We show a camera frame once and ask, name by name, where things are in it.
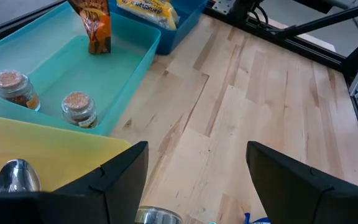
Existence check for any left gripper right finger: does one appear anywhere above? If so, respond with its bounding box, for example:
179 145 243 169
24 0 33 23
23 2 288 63
246 141 358 224

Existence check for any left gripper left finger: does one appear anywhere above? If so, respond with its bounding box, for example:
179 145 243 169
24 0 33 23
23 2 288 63
0 141 150 224

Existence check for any spoon with green handle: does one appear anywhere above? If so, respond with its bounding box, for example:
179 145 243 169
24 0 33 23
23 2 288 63
0 158 42 193

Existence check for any furikake seasoning jar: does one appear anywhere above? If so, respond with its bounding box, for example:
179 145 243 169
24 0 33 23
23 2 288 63
134 205 183 224

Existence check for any small cork-topped glass jar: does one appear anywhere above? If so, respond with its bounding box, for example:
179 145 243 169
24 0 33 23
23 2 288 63
61 91 99 129
0 69 42 112

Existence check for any brown taco seasoning packet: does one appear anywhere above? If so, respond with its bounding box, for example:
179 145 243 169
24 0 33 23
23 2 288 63
67 0 112 55

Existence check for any yellow ramen noodle packet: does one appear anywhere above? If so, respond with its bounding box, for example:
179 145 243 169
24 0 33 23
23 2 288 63
165 0 181 27
116 0 175 31

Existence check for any yellow translucent plastic bin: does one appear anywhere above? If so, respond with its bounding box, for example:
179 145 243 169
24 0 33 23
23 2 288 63
0 113 132 193

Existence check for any green translucent plastic bin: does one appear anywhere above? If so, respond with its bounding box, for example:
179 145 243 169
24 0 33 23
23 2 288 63
0 1 162 137

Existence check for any black metal stand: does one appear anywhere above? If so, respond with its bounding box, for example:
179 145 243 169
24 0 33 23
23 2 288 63
275 0 358 37

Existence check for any blue plastic bin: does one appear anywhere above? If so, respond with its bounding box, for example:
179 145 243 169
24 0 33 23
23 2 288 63
109 0 210 56

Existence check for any black aluminium table frame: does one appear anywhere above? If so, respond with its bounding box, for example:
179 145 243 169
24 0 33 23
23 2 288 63
0 0 358 184

